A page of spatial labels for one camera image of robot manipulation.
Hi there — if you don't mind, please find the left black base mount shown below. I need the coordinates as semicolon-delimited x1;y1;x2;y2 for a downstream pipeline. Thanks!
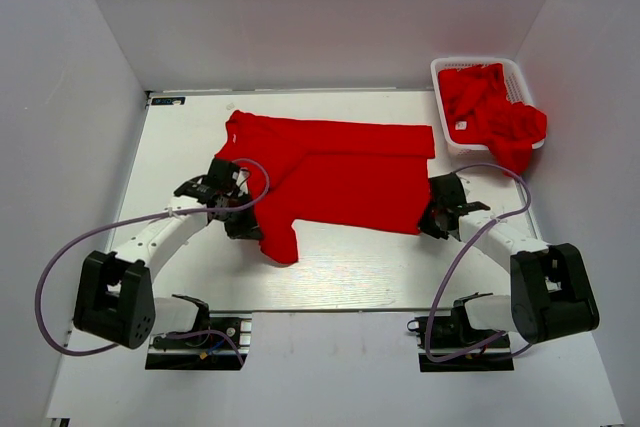
145;313;252;372

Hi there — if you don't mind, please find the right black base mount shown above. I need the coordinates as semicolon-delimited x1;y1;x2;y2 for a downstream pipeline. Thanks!
406;314;514;373

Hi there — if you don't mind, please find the blue table label sticker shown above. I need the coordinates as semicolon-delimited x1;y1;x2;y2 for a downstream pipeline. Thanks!
151;97;186;106

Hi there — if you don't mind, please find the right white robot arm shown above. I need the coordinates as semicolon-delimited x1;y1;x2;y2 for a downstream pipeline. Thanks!
419;173;600;349

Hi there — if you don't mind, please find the red t shirt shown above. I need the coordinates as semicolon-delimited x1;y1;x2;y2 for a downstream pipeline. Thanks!
217;111;435;265

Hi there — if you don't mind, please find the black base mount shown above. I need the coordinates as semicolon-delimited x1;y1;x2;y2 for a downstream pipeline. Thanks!
406;314;514;373
145;313;252;372

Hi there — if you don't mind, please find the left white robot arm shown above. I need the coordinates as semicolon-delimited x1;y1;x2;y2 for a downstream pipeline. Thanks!
73;158;266;349

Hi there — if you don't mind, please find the red shirts pile in basket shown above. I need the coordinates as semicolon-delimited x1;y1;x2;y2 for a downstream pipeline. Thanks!
437;63;547;174

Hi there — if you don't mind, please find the white plastic basket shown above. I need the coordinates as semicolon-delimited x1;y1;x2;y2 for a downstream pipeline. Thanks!
430;56;535;157

